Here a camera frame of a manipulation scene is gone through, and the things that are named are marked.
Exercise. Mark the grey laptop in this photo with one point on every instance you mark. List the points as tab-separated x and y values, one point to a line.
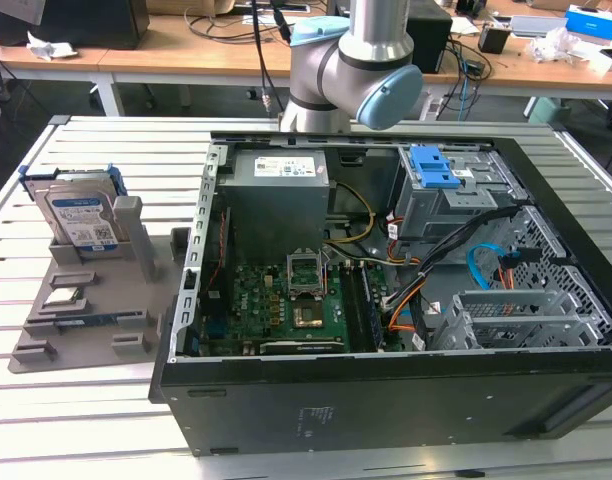
536	25

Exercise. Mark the silver CPU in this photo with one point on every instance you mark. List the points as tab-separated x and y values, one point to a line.
62	297

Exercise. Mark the blue plastic drive latch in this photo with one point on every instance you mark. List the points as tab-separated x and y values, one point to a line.
431	167

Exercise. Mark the white power strip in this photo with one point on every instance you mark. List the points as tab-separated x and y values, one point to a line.
431	107

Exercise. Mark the grey metal disk bay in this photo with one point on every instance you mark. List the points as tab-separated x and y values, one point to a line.
511	302

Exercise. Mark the black speaker box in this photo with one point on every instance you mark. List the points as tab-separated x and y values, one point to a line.
431	35

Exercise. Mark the grey power supply unit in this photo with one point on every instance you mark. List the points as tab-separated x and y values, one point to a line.
271	215

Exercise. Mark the crumpled white paper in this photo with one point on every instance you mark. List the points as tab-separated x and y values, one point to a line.
48	47

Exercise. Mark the hard disk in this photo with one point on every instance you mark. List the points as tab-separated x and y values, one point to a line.
81	215

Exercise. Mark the large black box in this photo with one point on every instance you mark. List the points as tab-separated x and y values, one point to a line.
96	25

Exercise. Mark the grey plastic parts rack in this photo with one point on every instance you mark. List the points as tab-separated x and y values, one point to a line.
106	305

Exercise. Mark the black RAM slot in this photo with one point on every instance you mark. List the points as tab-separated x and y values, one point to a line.
353	310

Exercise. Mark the wooden desk white frame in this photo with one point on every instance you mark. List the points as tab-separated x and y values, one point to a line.
151	55
16	61

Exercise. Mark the blue cardboard box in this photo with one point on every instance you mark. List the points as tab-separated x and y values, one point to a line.
596	20

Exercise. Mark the white open box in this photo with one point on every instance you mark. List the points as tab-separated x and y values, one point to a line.
608	57

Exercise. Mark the black power adapter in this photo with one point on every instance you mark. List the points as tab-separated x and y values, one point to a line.
476	67

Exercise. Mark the black graphics card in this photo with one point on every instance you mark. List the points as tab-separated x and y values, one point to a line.
301	347

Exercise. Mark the black open PC case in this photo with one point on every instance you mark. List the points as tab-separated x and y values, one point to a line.
386	405

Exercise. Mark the CPU socket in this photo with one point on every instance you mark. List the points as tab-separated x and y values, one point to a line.
308	316

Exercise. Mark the crumpled clear plastic bag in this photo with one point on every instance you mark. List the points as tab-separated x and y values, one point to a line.
556	45

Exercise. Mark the pale green bin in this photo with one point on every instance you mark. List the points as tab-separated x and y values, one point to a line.
543	110

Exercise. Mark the green Dell motherboard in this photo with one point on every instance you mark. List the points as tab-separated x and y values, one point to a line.
266	300

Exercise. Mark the brown cardboard box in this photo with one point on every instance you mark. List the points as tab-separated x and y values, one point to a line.
186	6

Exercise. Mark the grey optical drive cage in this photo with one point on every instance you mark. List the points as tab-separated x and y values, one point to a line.
436	210

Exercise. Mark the black pen holder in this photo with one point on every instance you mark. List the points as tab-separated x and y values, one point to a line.
493	40

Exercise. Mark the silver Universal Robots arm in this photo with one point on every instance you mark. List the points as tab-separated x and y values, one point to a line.
346	75

